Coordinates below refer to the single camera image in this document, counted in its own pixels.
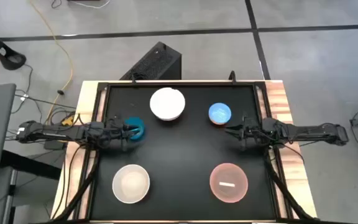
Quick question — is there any small teal bowl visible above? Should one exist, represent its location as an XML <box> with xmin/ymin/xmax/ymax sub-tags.
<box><xmin>124</xmin><ymin>116</ymin><xmax>146</xmax><ymax>142</ymax></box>

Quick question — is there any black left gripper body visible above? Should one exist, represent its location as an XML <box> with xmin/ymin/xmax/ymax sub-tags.
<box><xmin>103</xmin><ymin>116</ymin><xmax>128</xmax><ymax>151</ymax></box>

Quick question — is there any large white bowl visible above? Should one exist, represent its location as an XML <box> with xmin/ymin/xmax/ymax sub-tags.
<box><xmin>149</xmin><ymin>87</ymin><xmax>186</xmax><ymax>121</ymax></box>

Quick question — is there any cream beige bowl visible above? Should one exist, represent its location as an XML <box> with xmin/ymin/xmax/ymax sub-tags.
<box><xmin>112</xmin><ymin>164</ymin><xmax>151</xmax><ymax>205</ymax></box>

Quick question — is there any thin black floor cable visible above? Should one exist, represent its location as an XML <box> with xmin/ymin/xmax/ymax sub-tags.
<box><xmin>10</xmin><ymin>63</ymin><xmax>78</xmax><ymax>116</ymax></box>

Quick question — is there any pink translucent bowl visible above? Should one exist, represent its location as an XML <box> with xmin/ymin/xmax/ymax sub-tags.
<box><xmin>209</xmin><ymin>162</ymin><xmax>249</xmax><ymax>204</ymax></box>

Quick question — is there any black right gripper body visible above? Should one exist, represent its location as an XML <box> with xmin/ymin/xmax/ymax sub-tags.
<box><xmin>240</xmin><ymin>117</ymin><xmax>265</xmax><ymax>151</ymax></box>

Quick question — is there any black curved stand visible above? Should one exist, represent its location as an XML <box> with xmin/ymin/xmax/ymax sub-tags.
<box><xmin>0</xmin><ymin>21</ymin><xmax>27</xmax><ymax>71</ymax></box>

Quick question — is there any black table mat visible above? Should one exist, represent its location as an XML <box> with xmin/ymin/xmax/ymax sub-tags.
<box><xmin>90</xmin><ymin>85</ymin><xmax>277</xmax><ymax>220</ymax></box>

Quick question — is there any small blue bowl pink rim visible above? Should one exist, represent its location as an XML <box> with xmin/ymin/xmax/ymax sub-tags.
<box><xmin>208</xmin><ymin>102</ymin><xmax>232</xmax><ymax>126</ymax></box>

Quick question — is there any yellow power plug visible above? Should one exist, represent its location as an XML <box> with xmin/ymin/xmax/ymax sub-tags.
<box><xmin>61</xmin><ymin>114</ymin><xmax>75</xmax><ymax>126</ymax></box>

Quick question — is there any white cable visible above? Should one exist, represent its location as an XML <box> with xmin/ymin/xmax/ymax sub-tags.
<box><xmin>67</xmin><ymin>0</ymin><xmax>111</xmax><ymax>9</ymax></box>

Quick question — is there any yellow cable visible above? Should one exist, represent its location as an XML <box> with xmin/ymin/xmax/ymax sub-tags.
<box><xmin>29</xmin><ymin>0</ymin><xmax>75</xmax><ymax>125</ymax></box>

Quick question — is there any black perforated box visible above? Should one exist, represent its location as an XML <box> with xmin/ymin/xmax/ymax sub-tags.
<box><xmin>119</xmin><ymin>41</ymin><xmax>182</xmax><ymax>82</ymax></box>

